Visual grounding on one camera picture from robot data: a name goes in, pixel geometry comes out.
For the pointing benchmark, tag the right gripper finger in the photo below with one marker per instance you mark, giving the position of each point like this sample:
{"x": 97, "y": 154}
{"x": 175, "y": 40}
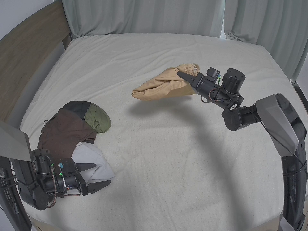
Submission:
{"x": 189, "y": 79}

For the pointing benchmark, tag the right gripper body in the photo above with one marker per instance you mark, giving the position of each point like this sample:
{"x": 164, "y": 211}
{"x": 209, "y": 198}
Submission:
{"x": 204, "y": 86}

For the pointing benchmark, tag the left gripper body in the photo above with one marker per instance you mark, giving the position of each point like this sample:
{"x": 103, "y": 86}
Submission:
{"x": 74, "y": 182}

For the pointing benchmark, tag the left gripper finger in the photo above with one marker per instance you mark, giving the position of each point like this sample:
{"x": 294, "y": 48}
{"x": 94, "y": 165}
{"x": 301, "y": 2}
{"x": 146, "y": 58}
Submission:
{"x": 84, "y": 166}
{"x": 97, "y": 186}

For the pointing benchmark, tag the beige shorts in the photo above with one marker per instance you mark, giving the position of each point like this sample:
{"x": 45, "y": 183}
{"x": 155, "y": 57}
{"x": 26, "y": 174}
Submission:
{"x": 156, "y": 88}

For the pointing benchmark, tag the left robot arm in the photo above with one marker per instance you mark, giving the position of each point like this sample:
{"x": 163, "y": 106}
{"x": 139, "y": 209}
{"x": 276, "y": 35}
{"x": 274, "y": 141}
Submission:
{"x": 26, "y": 189}

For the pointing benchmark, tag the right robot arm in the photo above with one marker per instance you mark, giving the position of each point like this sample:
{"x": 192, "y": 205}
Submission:
{"x": 276, "y": 124}

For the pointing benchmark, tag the bed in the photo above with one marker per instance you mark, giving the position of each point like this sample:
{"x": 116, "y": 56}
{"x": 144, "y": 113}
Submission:
{"x": 168, "y": 141}

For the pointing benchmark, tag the white garment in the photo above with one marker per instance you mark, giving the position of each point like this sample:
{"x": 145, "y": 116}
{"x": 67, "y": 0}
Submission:
{"x": 93, "y": 162}

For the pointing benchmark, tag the brown garment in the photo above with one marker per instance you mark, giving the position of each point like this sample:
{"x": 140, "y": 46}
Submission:
{"x": 65, "y": 133}

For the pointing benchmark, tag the green garment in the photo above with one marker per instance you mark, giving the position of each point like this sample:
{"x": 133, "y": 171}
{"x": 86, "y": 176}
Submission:
{"x": 98, "y": 119}

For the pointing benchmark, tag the window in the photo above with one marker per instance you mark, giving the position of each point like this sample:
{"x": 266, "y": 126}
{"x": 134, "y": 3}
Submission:
{"x": 223, "y": 34}

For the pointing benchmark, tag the black garment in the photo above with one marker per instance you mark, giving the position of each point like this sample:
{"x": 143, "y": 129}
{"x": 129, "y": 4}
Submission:
{"x": 75, "y": 108}

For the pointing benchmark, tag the pale green curtain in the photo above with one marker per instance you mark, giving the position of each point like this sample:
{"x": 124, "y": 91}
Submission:
{"x": 144, "y": 8}
{"x": 264, "y": 13}

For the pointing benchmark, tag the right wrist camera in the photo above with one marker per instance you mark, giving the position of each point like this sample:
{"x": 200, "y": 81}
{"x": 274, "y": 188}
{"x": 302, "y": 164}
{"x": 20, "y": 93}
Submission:
{"x": 213, "y": 74}

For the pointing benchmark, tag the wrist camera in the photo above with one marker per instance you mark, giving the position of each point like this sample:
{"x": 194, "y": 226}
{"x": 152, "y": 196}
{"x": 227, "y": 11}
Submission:
{"x": 67, "y": 167}
{"x": 213, "y": 74}

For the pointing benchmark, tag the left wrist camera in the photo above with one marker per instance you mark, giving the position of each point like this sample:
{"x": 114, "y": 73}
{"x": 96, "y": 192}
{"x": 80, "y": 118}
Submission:
{"x": 67, "y": 167}

